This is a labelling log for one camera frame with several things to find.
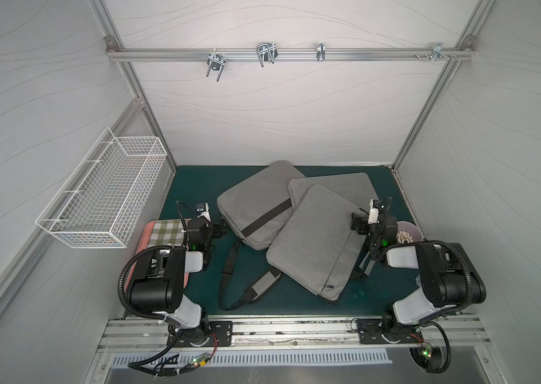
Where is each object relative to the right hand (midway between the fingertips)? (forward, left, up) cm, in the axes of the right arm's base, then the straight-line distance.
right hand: (367, 212), depth 95 cm
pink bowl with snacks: (-6, -16, -4) cm, 17 cm away
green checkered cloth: (-10, +82, -5) cm, 83 cm away
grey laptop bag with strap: (+2, +45, -1) cm, 45 cm away
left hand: (-5, +62, +1) cm, 62 cm away
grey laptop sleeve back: (+15, +2, -2) cm, 15 cm away
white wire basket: (-17, +87, +25) cm, 92 cm away
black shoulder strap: (-31, +43, -6) cm, 53 cm away
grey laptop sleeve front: (-14, +20, -2) cm, 25 cm away
